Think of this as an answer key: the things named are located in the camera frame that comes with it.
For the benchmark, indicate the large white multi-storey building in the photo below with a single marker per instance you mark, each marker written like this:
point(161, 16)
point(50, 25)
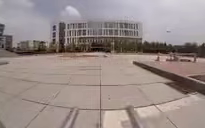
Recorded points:
point(100, 31)

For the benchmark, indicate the grey paved plaza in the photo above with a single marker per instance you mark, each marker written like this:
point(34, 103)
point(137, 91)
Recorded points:
point(83, 96)

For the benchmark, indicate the robot's own part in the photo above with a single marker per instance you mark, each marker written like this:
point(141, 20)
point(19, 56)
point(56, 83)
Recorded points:
point(70, 118)
point(134, 116)

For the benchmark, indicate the street lamp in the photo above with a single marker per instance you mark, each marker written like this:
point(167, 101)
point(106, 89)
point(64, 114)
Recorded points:
point(168, 31)

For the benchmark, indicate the bench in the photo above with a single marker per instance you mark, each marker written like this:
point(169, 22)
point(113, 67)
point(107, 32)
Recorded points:
point(176, 57)

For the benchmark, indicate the low pale building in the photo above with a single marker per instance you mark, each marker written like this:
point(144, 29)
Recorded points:
point(30, 44)

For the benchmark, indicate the row of trees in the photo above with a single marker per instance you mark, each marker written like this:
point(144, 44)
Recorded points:
point(176, 47)

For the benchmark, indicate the raised reddish paved platform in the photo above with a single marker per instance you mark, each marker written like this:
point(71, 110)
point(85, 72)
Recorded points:
point(186, 67)

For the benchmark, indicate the low concrete wall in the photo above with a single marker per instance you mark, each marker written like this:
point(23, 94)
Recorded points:
point(176, 78)

